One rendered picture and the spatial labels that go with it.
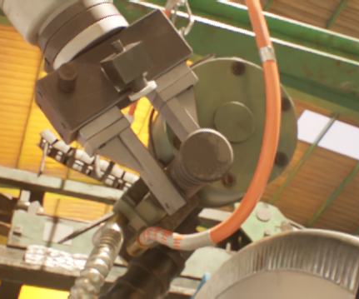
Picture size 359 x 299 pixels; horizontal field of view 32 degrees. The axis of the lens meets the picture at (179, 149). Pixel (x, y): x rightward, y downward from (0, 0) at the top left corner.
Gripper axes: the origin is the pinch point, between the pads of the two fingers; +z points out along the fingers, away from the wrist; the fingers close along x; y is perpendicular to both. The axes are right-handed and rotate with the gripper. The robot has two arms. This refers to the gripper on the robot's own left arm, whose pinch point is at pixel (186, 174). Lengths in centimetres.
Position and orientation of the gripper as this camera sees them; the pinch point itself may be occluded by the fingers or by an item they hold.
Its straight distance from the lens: 54.1
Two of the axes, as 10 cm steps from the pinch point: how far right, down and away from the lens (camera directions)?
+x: 7.7, -5.4, 3.4
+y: 2.3, -2.6, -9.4
